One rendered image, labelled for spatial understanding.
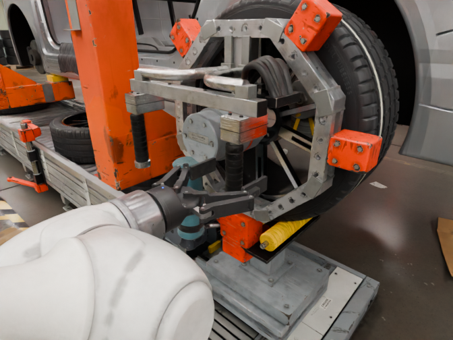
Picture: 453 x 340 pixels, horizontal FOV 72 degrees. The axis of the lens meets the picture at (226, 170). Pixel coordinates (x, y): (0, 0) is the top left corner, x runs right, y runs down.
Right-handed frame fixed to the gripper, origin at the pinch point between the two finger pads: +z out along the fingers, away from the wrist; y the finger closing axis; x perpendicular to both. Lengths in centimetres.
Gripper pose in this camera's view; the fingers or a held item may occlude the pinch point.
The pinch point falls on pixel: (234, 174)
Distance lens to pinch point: 62.9
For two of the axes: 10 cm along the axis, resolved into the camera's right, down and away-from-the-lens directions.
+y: 7.4, 2.8, -6.1
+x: 0.0, -9.1, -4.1
